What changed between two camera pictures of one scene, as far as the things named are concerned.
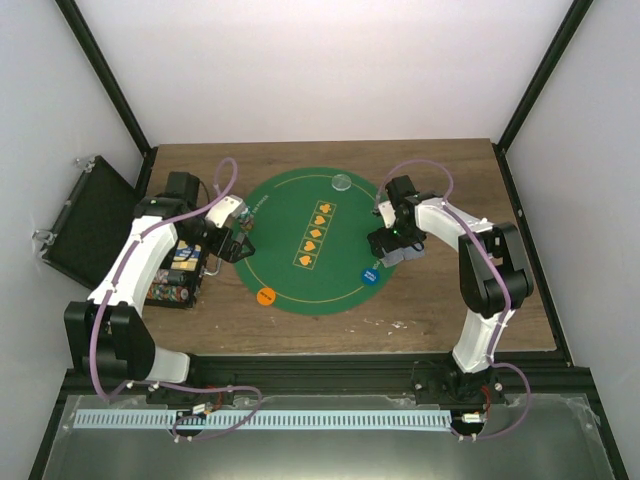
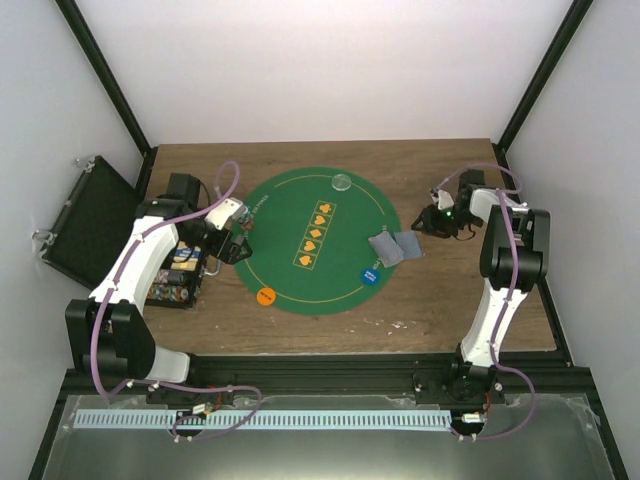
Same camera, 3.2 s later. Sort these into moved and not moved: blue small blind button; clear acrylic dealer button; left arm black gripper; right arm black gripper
Moved: right arm black gripper
Not moved: left arm black gripper; blue small blind button; clear acrylic dealer button
